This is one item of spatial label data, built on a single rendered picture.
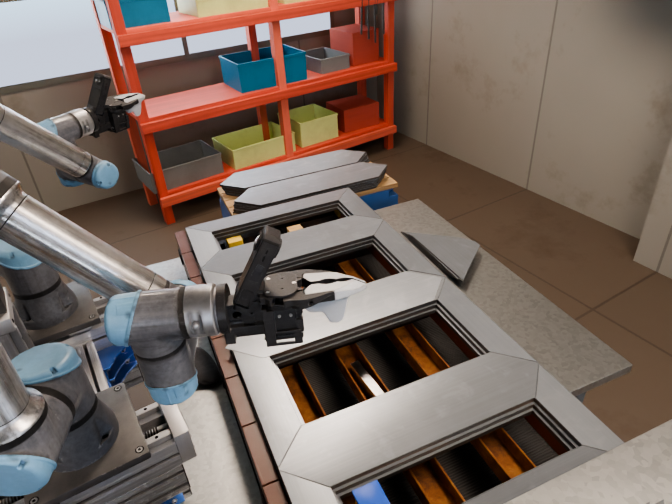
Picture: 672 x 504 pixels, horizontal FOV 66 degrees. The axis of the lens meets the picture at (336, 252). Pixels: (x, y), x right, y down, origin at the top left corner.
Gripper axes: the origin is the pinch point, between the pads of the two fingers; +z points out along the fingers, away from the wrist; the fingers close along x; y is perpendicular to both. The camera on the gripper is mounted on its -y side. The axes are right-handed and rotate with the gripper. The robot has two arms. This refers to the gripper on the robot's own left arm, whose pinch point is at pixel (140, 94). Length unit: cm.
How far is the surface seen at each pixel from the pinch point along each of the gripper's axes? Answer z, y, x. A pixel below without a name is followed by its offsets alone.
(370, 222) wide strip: 53, 52, 60
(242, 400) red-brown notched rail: -41, 54, 73
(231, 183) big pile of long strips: 56, 63, -17
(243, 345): -27, 52, 61
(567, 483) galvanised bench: -40, 21, 147
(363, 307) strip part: 5, 49, 84
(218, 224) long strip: 23, 60, 5
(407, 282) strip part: 23, 48, 90
